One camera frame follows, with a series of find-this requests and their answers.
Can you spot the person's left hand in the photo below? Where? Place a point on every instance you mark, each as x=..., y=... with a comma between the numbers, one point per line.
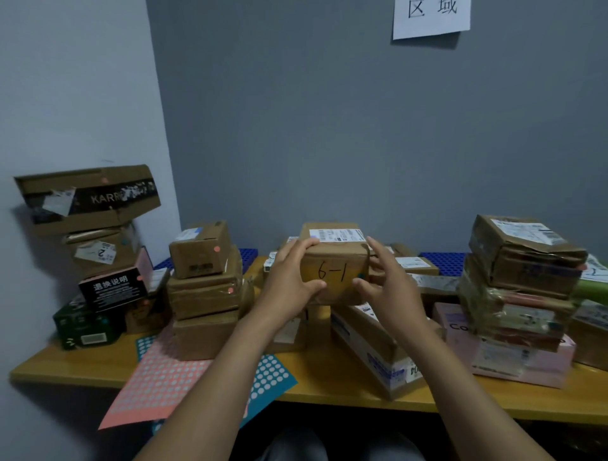
x=285, y=294

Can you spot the person's right hand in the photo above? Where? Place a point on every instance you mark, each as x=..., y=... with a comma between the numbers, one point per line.
x=399, y=299

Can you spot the box marked 3-3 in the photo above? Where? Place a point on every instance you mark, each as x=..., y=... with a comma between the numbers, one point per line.
x=375, y=335

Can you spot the small tall box white labels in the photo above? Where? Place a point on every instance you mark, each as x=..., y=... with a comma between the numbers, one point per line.
x=290, y=337

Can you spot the pile of brown parcels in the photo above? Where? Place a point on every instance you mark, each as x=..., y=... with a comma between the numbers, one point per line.
x=427, y=266

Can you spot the box marked 6-1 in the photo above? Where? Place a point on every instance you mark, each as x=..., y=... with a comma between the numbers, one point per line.
x=337, y=256

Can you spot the large pink box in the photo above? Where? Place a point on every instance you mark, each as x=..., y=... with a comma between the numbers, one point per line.
x=456, y=342

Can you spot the box with 004 label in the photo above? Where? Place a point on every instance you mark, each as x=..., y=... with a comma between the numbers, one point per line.
x=366, y=365

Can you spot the teal sticker sheet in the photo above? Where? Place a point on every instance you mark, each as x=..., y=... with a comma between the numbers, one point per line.
x=275, y=375

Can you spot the box of stack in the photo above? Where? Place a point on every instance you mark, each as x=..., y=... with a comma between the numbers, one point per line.
x=204, y=337
x=518, y=266
x=199, y=299
x=195, y=259

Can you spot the taped box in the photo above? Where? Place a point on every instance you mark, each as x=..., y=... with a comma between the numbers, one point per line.
x=494, y=308

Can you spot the pink dot sticker sheet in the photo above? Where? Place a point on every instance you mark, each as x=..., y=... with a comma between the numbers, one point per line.
x=157, y=384

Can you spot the black and pink box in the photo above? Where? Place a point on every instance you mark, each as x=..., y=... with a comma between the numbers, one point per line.
x=109, y=289

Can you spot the light green parcel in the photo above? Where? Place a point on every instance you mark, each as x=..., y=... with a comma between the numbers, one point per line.
x=594, y=285

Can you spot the dark green box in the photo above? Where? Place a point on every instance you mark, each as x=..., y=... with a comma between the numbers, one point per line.
x=81, y=327

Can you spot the box with black KARRIE band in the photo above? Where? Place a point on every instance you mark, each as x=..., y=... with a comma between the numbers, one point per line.
x=85, y=178

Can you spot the person's left forearm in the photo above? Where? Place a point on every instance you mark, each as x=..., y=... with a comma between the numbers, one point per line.
x=209, y=399

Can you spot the person's right forearm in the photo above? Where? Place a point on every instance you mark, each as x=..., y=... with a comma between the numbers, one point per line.
x=475, y=408

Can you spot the person's grey trousers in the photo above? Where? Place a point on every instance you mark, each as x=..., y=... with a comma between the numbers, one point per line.
x=394, y=446

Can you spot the blue plastic grid pallet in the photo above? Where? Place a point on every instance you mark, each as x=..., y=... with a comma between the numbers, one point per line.
x=249, y=259
x=442, y=263

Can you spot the white paper on wall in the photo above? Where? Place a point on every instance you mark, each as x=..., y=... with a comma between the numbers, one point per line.
x=427, y=28

